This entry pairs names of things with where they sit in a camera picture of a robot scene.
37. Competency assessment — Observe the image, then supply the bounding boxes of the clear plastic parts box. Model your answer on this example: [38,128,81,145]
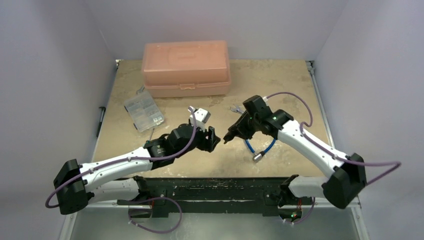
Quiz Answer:
[124,91,165,133]

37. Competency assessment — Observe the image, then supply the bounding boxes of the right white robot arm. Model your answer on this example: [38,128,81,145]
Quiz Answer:
[223,95,367,209]

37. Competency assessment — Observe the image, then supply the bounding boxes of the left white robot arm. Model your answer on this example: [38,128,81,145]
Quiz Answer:
[45,123,221,215]

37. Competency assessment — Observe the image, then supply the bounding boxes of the black tool beside table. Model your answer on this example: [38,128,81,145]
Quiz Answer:
[96,106,106,138]

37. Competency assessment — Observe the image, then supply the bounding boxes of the green-handled screwdriver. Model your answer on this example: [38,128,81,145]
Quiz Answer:
[145,128,155,144]

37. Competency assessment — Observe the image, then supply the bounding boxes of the blue cable lock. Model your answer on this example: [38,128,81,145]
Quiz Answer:
[244,139,276,163]

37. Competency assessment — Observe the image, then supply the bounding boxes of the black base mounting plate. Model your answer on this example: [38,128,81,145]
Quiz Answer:
[117,176,312,218]

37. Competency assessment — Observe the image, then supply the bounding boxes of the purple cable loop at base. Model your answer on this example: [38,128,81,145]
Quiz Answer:
[127,197,183,235]

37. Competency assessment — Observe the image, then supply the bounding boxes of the silver open-end wrench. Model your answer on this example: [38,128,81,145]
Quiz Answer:
[229,105,245,115]

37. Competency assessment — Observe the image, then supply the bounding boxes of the orange plastic toolbox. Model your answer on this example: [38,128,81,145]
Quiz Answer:
[141,40,232,98]

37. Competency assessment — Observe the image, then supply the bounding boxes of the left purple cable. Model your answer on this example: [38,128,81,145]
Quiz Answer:
[45,106,198,210]

